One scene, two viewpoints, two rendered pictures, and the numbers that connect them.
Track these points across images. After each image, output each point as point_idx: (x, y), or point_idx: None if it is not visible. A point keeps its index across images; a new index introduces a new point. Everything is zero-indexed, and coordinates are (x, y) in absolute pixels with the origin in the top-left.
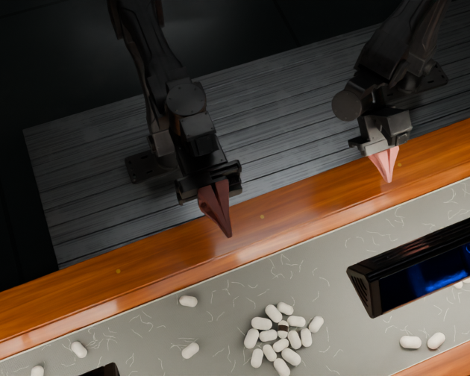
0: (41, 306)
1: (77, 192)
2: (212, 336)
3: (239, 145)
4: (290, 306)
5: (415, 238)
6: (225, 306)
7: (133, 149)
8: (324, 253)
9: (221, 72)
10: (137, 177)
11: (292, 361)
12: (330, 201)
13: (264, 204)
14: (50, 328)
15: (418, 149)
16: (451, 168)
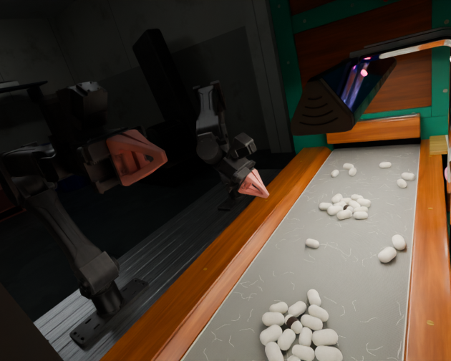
0: None
1: None
2: None
3: (163, 270)
4: (281, 301)
5: (313, 219)
6: (225, 352)
7: (76, 324)
8: (269, 261)
9: (129, 251)
10: (86, 337)
11: (330, 337)
12: (245, 233)
13: (201, 263)
14: None
15: (268, 192)
16: (293, 187)
